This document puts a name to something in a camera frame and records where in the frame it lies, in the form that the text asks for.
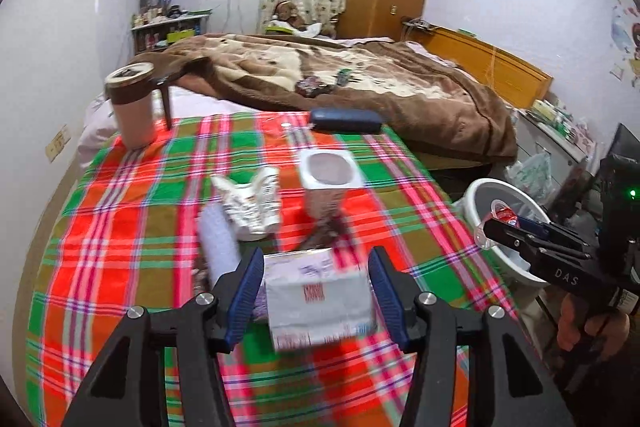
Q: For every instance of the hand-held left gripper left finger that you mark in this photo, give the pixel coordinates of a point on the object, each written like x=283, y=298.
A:
x=245, y=294

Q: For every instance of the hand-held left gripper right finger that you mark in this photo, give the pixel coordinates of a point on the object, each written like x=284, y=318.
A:
x=387, y=294

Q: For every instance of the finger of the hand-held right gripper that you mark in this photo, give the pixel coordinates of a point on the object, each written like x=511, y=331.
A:
x=532, y=223
x=510, y=239

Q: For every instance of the crushed clear plastic bottle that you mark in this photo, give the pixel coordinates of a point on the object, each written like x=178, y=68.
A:
x=500, y=219

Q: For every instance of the white round trash bin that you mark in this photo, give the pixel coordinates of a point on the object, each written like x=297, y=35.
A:
x=475, y=202

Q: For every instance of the white printed cardboard box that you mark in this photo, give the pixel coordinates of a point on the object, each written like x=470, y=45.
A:
x=320, y=302

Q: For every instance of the person's right hand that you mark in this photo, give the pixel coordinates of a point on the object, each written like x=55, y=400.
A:
x=575, y=329

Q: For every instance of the grey bin liner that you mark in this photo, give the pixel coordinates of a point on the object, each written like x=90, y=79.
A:
x=530, y=209

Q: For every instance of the hanging plastic bag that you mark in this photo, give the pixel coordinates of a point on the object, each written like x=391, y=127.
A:
x=532, y=174

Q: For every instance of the grey nightstand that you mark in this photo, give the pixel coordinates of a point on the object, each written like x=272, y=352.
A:
x=555, y=157

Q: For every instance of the crumpled white printed packet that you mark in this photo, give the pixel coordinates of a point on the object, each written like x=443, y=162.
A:
x=250, y=207

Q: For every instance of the row of medicine boxes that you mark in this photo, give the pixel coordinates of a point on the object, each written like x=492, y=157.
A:
x=557, y=119

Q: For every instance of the plaid tablecloth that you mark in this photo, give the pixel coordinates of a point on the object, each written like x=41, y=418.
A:
x=125, y=232

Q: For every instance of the white square plastic cup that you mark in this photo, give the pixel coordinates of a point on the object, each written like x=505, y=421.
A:
x=327, y=172

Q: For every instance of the wooden bed headboard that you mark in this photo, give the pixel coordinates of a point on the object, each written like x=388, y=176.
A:
x=495, y=67

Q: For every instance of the brown printed blanket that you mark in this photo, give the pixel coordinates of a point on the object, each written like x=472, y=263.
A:
x=390, y=107

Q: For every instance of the dark blue glasses case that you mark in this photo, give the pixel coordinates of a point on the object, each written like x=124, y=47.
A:
x=345, y=120

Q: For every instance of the beige mug with brown lid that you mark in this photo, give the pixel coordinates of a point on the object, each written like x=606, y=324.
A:
x=135, y=112

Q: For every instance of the purple wrapper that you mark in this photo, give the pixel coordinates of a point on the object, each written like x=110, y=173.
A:
x=312, y=87

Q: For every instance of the small green box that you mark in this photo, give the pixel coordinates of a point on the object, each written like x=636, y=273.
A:
x=345, y=78

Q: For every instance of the white bed sheet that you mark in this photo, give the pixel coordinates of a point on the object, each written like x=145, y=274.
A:
x=100, y=127

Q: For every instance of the white power strip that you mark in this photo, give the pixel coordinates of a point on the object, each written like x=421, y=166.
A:
x=417, y=24

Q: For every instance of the cluttered white shelf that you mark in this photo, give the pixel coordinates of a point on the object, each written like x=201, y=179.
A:
x=167, y=32

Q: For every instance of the brown teddy bear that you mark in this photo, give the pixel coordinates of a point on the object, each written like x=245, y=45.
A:
x=287, y=14

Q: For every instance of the wall socket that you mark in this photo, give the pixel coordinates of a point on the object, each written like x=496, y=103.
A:
x=57, y=143

